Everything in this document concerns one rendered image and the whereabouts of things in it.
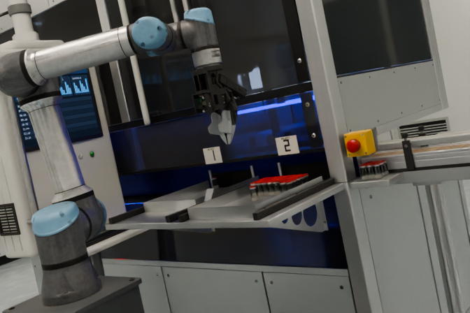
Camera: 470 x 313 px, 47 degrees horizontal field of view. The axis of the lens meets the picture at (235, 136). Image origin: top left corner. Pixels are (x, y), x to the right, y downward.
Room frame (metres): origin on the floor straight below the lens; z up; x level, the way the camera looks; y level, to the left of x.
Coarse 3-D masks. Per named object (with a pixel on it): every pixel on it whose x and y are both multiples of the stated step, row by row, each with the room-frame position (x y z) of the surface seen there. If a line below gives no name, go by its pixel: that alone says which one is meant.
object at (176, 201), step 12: (252, 180) 1.95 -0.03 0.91; (180, 192) 2.03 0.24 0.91; (192, 192) 2.07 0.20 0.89; (204, 192) 2.07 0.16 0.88; (216, 192) 1.80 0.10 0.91; (144, 204) 1.89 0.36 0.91; (156, 204) 1.85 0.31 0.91; (168, 204) 1.81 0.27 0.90; (180, 204) 1.77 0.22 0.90; (192, 204) 1.73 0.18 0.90
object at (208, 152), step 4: (208, 148) 2.01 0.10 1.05; (212, 148) 2.00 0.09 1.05; (216, 148) 1.99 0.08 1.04; (204, 152) 2.03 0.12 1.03; (208, 152) 2.02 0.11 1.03; (212, 152) 2.00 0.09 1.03; (216, 152) 1.99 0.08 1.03; (220, 152) 1.98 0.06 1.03; (204, 156) 2.03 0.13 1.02; (208, 156) 2.02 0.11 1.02; (212, 156) 2.01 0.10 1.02; (216, 156) 1.99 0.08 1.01; (220, 156) 1.98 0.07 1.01; (208, 160) 2.02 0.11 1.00; (212, 160) 2.01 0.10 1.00; (216, 160) 2.00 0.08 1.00; (220, 160) 1.98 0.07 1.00
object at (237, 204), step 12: (312, 180) 1.63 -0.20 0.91; (240, 192) 1.76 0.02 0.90; (288, 192) 1.53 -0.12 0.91; (204, 204) 1.64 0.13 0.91; (216, 204) 1.67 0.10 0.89; (228, 204) 1.70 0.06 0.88; (240, 204) 1.66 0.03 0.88; (252, 204) 1.61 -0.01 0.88; (264, 204) 1.44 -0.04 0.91; (192, 216) 1.58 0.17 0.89; (204, 216) 1.54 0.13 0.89; (216, 216) 1.51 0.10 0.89; (228, 216) 1.48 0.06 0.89; (240, 216) 1.45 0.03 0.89; (252, 216) 1.43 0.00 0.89
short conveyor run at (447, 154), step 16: (384, 144) 1.71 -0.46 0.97; (400, 144) 1.67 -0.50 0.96; (416, 144) 1.64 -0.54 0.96; (432, 144) 1.61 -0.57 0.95; (448, 144) 1.66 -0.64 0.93; (464, 144) 1.62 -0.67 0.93; (368, 160) 1.72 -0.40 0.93; (400, 160) 1.65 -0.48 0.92; (416, 160) 1.62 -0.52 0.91; (432, 160) 1.59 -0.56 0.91; (448, 160) 1.56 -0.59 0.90; (464, 160) 1.53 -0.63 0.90; (416, 176) 1.63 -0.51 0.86; (432, 176) 1.60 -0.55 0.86; (448, 176) 1.56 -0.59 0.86; (464, 176) 1.54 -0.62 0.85
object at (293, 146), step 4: (288, 136) 1.78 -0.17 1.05; (292, 136) 1.76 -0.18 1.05; (296, 136) 1.76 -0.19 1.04; (276, 140) 1.81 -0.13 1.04; (280, 140) 1.80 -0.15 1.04; (292, 140) 1.77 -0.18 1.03; (296, 140) 1.76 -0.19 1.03; (276, 144) 1.81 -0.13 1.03; (280, 144) 1.80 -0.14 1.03; (284, 144) 1.79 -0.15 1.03; (292, 144) 1.77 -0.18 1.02; (296, 144) 1.76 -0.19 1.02; (280, 148) 1.80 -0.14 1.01; (284, 148) 1.79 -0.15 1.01; (288, 148) 1.78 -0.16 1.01; (292, 148) 1.77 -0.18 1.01; (296, 148) 1.76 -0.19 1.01; (280, 152) 1.80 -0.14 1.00; (284, 152) 1.79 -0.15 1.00; (288, 152) 1.78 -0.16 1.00; (292, 152) 1.77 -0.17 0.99; (296, 152) 1.76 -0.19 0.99
